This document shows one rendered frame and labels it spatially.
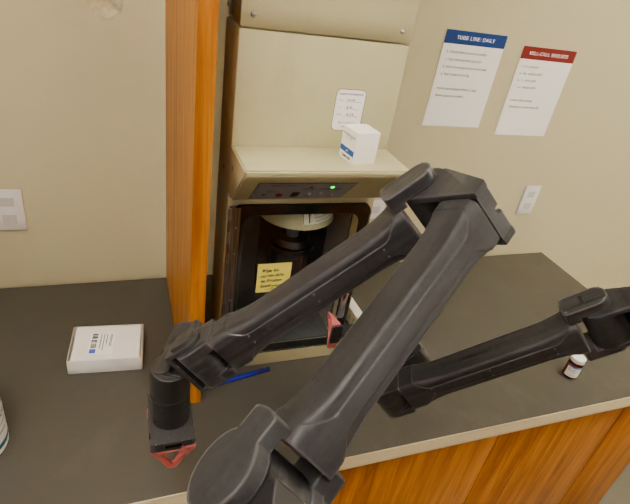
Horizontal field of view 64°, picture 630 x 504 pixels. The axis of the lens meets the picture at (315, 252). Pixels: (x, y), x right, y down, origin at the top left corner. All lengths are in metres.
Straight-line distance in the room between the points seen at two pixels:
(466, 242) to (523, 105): 1.31
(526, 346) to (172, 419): 0.56
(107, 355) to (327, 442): 0.87
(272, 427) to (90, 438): 0.76
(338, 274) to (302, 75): 0.43
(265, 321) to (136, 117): 0.83
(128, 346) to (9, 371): 0.25
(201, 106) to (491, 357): 0.62
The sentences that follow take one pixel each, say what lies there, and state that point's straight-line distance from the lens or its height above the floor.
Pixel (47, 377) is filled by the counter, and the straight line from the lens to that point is 1.30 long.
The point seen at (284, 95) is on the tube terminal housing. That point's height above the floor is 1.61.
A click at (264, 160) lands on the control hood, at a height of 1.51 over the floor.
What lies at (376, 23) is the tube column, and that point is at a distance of 0.98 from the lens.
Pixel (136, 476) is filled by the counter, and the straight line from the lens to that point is 1.10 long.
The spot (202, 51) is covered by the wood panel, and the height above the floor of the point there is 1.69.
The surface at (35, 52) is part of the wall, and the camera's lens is 1.35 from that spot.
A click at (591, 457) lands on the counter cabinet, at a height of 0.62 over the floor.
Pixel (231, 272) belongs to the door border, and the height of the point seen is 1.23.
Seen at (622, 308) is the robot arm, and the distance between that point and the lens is 0.87.
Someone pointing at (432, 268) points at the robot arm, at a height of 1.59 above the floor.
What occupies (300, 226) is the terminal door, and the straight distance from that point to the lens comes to 1.06.
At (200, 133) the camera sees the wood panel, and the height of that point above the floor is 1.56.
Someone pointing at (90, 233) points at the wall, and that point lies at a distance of 1.52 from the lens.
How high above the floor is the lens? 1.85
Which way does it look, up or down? 31 degrees down
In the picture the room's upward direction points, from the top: 10 degrees clockwise
